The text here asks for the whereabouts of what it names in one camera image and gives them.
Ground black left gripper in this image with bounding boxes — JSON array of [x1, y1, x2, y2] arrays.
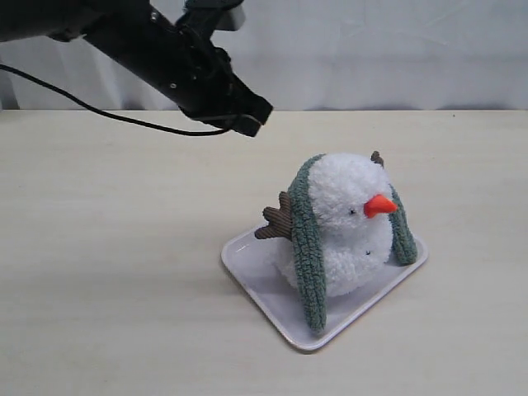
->
[[139, 16, 273, 137]]

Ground green fuzzy scarf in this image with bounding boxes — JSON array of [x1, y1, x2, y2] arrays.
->
[[283, 152, 417, 333]]

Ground white plush snowman toy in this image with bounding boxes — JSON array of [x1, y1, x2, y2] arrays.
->
[[254, 153, 399, 298]]

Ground white plastic tray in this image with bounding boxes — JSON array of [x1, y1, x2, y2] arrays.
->
[[221, 229, 429, 353]]

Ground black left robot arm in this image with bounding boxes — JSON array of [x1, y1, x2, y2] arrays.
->
[[1, 1, 273, 137]]

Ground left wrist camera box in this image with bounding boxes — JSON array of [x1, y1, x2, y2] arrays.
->
[[184, 0, 246, 31]]

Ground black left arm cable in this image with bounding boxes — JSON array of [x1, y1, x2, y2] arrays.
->
[[0, 62, 243, 137]]

